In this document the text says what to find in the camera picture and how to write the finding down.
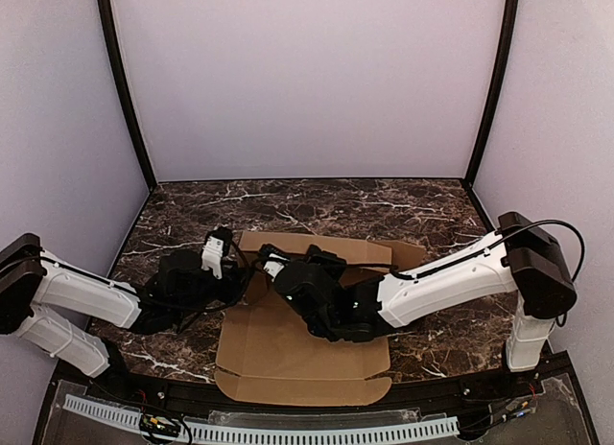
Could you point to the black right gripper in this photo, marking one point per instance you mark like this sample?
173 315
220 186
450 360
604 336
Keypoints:
292 279

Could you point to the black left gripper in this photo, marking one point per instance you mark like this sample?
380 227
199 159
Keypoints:
230 279

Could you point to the brown cardboard box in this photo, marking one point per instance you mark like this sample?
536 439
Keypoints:
264 337

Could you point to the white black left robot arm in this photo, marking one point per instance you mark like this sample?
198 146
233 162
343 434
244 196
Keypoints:
36 283

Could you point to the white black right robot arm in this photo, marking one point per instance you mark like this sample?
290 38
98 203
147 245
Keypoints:
519 256

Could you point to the small green circuit board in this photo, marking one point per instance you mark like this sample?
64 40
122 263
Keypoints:
158 424

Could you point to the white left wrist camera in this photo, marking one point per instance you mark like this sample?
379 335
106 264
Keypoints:
216 246

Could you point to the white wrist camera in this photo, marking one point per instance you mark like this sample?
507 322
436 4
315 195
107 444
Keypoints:
216 246
273 260

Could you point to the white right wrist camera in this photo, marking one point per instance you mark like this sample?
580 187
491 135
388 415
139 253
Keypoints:
273 260

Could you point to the white slotted cable duct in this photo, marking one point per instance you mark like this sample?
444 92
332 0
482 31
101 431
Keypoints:
238 428

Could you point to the black front table rail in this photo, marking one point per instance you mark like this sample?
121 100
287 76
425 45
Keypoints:
466 395

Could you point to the black left frame post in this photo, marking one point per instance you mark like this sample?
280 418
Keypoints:
122 87

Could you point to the black frame post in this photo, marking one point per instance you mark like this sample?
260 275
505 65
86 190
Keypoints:
122 87
493 93

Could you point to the black right frame post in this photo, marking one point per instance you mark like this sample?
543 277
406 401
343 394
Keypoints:
493 93

